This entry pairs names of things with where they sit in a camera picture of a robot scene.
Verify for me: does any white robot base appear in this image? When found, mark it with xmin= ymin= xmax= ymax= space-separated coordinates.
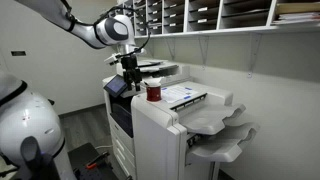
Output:
xmin=0 ymin=71 xmax=76 ymax=180

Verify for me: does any white office copier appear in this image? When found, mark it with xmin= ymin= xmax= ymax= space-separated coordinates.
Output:
xmin=102 ymin=59 xmax=191 ymax=180

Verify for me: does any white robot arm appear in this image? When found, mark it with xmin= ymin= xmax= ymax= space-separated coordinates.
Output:
xmin=15 ymin=0 xmax=144 ymax=91

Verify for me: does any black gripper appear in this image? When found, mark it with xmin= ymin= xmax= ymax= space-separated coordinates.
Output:
xmin=121 ymin=55 xmax=142 ymax=91

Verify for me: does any white mail sorter shelf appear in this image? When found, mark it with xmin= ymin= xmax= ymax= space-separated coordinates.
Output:
xmin=110 ymin=0 xmax=320 ymax=38

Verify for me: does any stack of papers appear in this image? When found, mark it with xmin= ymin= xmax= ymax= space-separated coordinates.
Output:
xmin=273 ymin=12 xmax=320 ymax=25

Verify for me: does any printed instruction sheet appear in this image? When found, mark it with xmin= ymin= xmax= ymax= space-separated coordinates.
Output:
xmin=161 ymin=85 xmax=197 ymax=103

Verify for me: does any black cart with clamp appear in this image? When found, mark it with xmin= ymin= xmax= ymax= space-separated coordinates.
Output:
xmin=68 ymin=143 xmax=118 ymax=180

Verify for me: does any red mug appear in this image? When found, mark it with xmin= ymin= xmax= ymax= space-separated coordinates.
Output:
xmin=147 ymin=83 xmax=161 ymax=102

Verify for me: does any white finisher unit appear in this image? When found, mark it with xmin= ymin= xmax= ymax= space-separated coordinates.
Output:
xmin=131 ymin=81 xmax=259 ymax=180

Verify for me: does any copier touchscreen panel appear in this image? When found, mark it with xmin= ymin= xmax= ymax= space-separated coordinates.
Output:
xmin=104 ymin=75 xmax=127 ymax=97

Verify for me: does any wall outlet plate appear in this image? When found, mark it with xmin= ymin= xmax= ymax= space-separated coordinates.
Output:
xmin=11 ymin=51 xmax=26 ymax=56

